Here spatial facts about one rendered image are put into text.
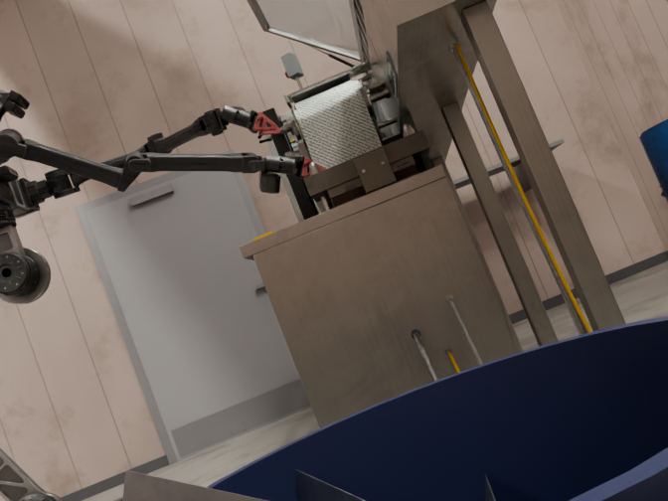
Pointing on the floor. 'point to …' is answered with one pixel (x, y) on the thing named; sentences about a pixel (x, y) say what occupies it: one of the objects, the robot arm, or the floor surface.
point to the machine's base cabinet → (383, 301)
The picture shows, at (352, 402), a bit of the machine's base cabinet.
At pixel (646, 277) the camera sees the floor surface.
